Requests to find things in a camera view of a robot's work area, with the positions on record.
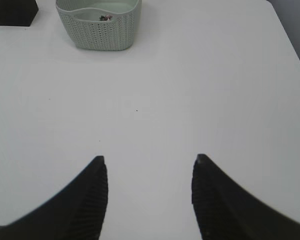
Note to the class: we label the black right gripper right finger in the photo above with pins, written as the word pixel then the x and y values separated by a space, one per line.
pixel 226 211

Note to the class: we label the black mesh pen holder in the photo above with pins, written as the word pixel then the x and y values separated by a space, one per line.
pixel 18 13

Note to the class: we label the light green woven basket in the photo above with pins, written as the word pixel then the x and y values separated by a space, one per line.
pixel 80 18

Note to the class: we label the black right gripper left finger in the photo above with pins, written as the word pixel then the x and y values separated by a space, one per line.
pixel 77 212

